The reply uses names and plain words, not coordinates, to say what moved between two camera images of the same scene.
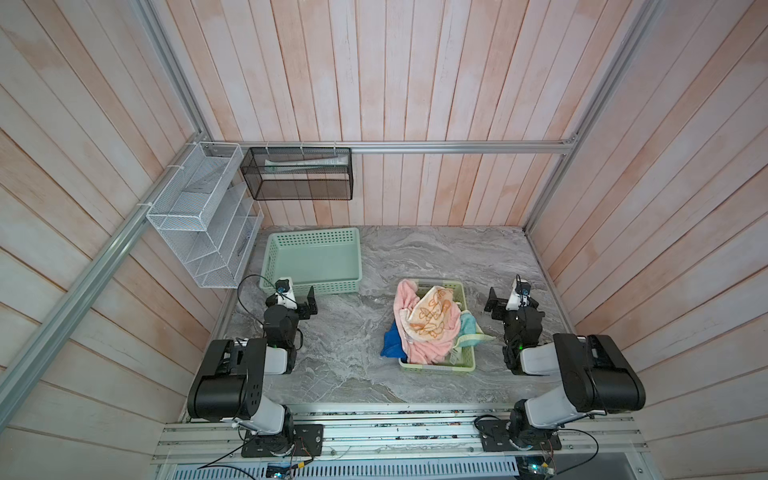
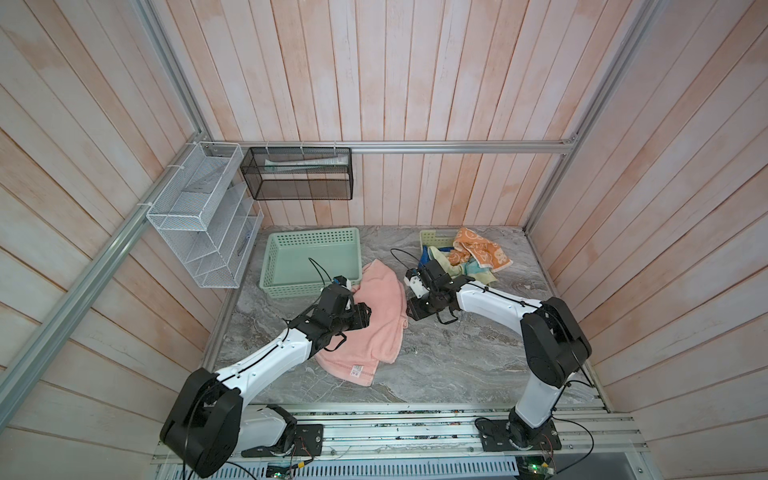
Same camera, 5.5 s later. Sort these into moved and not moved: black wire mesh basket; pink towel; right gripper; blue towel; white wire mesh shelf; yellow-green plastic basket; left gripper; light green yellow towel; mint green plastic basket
Moved: right gripper; yellow-green plastic basket; pink towel; light green yellow towel; blue towel; left gripper
Not moved: mint green plastic basket; white wire mesh shelf; black wire mesh basket
